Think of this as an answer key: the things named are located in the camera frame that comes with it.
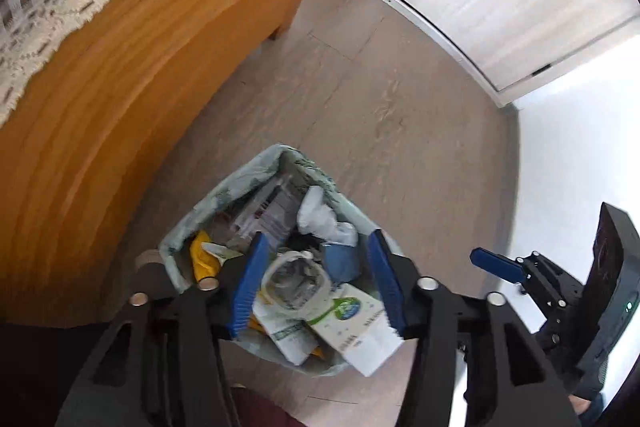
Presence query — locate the white green paper box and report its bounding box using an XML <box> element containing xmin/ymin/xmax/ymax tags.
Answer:
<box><xmin>250</xmin><ymin>297</ymin><xmax>321</xmax><ymax>365</ymax></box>

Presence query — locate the yellow wrapper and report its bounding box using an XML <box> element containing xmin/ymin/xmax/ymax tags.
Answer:
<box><xmin>189</xmin><ymin>231</ymin><xmax>221</xmax><ymax>288</ymax></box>

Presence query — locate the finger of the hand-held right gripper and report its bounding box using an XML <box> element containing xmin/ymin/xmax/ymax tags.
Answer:
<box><xmin>470</xmin><ymin>247</ymin><xmax>583</xmax><ymax>323</ymax></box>

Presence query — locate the white printed packaging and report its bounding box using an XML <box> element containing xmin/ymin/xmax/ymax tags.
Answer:
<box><xmin>220</xmin><ymin>177</ymin><xmax>306</xmax><ymax>253</ymax></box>

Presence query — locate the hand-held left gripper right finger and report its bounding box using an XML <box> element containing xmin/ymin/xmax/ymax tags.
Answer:
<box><xmin>366</xmin><ymin>228</ymin><xmax>583</xmax><ymax>427</ymax></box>

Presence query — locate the white milk carton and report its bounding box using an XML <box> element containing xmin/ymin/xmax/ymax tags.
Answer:
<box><xmin>310</xmin><ymin>282</ymin><xmax>406</xmax><ymax>378</ymax></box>

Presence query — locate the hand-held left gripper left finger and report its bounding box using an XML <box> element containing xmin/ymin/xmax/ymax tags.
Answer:
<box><xmin>55</xmin><ymin>232</ymin><xmax>273</xmax><ymax>427</ymax></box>

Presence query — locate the trash bin with green liner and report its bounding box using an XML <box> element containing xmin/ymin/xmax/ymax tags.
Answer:
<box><xmin>159</xmin><ymin>143</ymin><xmax>406</xmax><ymax>378</ymax></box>

